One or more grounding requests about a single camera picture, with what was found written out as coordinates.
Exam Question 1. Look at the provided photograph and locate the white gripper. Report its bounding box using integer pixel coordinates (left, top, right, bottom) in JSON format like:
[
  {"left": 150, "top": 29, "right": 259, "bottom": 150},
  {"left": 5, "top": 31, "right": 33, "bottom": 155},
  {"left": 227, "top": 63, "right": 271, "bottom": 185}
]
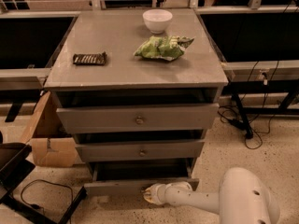
[{"left": 143, "top": 181, "right": 192, "bottom": 205}]

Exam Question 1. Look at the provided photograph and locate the grey bottom drawer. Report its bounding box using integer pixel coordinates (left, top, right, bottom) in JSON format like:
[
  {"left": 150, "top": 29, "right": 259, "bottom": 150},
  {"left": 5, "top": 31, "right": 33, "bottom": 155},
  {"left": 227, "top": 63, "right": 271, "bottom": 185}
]
[{"left": 84, "top": 158, "right": 199, "bottom": 196}]

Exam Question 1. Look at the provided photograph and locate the grey drawer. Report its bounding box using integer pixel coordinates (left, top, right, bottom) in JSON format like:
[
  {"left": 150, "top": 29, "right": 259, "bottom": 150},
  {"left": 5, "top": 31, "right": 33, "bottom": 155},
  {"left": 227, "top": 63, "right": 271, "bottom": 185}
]
[
  {"left": 84, "top": 158, "right": 199, "bottom": 196},
  {"left": 57, "top": 104, "right": 219, "bottom": 133},
  {"left": 76, "top": 140, "right": 204, "bottom": 162}
]

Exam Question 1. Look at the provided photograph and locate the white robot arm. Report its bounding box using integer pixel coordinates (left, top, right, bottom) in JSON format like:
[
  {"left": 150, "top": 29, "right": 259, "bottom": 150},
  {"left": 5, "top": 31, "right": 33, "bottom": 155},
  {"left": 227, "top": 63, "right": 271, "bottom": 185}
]
[{"left": 143, "top": 167, "right": 280, "bottom": 224}]

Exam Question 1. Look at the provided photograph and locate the grey middle drawer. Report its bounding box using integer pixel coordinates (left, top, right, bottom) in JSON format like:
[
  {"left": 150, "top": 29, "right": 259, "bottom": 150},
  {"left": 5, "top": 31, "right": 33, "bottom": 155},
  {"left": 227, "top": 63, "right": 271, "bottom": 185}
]
[{"left": 76, "top": 140, "right": 204, "bottom": 162}]

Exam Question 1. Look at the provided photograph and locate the grey top drawer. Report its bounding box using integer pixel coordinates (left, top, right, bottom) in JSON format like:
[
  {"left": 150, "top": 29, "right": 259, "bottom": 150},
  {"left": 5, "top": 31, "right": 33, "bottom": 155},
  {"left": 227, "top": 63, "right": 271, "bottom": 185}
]
[{"left": 57, "top": 104, "right": 219, "bottom": 133}]

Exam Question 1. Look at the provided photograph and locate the grey drawer cabinet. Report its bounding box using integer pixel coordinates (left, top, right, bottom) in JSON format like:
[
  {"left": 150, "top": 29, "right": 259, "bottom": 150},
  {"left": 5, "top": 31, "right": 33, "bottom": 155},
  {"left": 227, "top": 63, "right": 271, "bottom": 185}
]
[{"left": 43, "top": 8, "right": 229, "bottom": 173}]

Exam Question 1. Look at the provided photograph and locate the black table leg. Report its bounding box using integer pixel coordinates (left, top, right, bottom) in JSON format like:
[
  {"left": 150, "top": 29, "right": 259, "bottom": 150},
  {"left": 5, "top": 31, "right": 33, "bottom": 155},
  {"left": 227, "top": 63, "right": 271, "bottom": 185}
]
[{"left": 232, "top": 92, "right": 253, "bottom": 139}]

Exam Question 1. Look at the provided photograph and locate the brown cardboard box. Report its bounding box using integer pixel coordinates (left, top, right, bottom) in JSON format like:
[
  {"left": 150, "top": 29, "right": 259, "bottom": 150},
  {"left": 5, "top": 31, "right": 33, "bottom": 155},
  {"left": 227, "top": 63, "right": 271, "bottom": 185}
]
[{"left": 20, "top": 91, "right": 78, "bottom": 168}]

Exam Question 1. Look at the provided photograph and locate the black folding stand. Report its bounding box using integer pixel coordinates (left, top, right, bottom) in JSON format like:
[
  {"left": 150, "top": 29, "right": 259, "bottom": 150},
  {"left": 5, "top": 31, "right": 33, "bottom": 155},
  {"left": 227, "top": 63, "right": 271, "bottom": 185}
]
[{"left": 0, "top": 142, "right": 87, "bottom": 224}]

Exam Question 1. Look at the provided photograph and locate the green chip bag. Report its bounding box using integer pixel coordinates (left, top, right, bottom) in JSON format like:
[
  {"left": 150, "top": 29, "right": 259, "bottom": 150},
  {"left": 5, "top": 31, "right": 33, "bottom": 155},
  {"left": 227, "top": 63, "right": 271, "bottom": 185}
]
[{"left": 134, "top": 35, "right": 193, "bottom": 62}]

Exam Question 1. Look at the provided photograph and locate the dark chocolate bar wrapper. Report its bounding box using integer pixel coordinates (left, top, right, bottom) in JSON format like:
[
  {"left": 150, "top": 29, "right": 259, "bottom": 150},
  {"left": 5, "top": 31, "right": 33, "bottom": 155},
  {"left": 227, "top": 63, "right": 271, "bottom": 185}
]
[{"left": 73, "top": 52, "right": 107, "bottom": 65}]

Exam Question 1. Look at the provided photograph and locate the white ceramic bowl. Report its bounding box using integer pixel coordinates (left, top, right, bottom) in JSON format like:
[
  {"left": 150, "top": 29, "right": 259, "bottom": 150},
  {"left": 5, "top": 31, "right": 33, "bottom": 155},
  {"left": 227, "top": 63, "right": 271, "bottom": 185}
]
[{"left": 143, "top": 9, "right": 173, "bottom": 34}]

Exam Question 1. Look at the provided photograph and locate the black floor cable left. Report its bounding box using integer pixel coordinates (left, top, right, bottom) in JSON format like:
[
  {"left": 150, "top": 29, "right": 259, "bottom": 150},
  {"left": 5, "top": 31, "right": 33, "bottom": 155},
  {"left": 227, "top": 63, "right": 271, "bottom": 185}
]
[{"left": 20, "top": 178, "right": 75, "bottom": 210}]

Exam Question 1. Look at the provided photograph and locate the black cables right floor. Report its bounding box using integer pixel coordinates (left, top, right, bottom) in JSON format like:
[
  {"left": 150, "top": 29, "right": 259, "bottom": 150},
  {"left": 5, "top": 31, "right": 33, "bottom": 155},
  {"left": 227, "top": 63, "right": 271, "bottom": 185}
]
[{"left": 217, "top": 61, "right": 281, "bottom": 150}]

